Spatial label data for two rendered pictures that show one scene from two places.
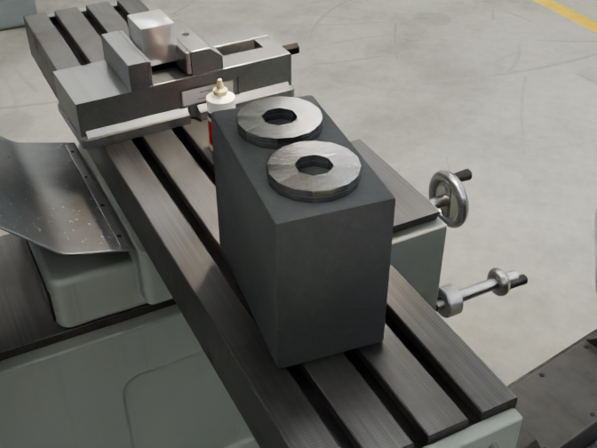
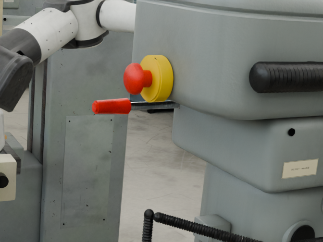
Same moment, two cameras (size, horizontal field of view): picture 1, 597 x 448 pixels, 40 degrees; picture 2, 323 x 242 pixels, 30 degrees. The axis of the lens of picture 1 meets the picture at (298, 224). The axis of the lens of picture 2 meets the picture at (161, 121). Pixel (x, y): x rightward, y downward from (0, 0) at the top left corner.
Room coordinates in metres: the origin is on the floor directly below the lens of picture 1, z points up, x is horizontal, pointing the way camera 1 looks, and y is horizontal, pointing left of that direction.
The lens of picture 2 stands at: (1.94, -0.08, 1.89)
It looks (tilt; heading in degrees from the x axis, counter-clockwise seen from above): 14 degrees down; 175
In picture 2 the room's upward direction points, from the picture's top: 5 degrees clockwise
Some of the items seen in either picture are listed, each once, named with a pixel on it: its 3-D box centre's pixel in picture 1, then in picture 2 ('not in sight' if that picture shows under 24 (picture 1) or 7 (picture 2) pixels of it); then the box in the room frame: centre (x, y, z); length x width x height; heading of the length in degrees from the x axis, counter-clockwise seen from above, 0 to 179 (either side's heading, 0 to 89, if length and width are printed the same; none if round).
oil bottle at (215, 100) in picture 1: (221, 114); not in sight; (1.02, 0.11, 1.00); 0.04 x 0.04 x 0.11
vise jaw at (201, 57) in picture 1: (188, 45); not in sight; (1.17, 0.17, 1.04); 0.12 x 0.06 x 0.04; 29
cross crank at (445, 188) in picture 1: (433, 204); not in sight; (1.31, -0.26, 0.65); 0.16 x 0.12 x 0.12; 117
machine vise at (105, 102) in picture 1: (175, 70); not in sight; (1.16, 0.19, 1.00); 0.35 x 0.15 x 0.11; 119
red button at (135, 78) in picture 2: not in sight; (138, 78); (1.19, -0.04, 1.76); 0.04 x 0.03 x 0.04; 27
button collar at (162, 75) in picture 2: not in sight; (155, 78); (1.18, -0.02, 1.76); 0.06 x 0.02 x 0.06; 27
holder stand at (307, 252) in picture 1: (296, 220); not in sight; (0.71, 0.00, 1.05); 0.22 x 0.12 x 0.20; 20
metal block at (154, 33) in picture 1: (152, 37); not in sight; (1.15, 0.22, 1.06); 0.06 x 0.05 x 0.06; 29
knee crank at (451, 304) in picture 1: (481, 288); not in sight; (1.19, -0.35, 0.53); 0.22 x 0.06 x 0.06; 117
